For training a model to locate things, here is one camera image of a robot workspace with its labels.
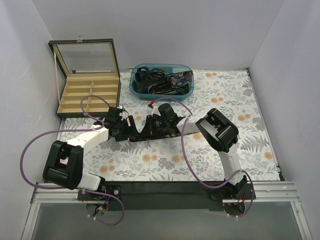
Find black gold floral tie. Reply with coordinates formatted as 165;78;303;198
128;114;193;143

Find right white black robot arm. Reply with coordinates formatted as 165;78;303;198
131;103;248;199

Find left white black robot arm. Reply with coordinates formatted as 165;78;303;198
42;107;135;200

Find pile of dark ties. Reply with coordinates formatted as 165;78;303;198
132;66;190;95

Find teal plastic bin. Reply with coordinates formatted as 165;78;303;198
129;63;195;101

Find blue floral tie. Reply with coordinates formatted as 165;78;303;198
166;70;193;89

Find black compartment display box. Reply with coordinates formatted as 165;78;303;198
48;36;121;119

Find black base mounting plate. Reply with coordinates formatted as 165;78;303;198
75;179;256;215

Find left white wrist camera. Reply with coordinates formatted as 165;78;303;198
118;106;130;125

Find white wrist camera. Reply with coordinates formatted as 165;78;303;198
118;106;130;125
148;101;161;118

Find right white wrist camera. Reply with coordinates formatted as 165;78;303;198
148;101;161;118

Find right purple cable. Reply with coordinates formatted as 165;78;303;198
149;97;255;220

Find purple cable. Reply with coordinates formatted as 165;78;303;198
20;94;126;227
149;97;255;220

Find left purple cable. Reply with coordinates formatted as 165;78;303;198
20;94;126;227

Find aluminium frame rail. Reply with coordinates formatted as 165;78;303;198
22;181;312;240

